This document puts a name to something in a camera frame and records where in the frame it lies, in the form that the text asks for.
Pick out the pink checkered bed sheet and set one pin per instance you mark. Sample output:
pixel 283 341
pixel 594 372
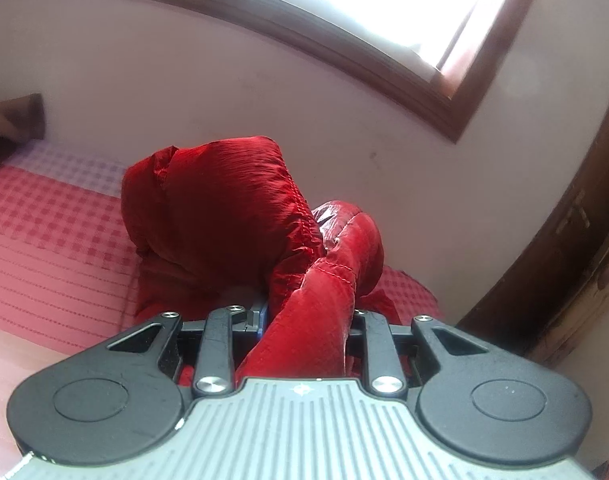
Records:
pixel 49 240

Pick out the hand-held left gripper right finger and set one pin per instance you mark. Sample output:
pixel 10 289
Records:
pixel 373 332

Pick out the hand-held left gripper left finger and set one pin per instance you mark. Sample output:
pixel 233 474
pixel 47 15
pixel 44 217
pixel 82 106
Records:
pixel 223 340

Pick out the red puffer jacket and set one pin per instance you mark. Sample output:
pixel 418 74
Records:
pixel 209 210

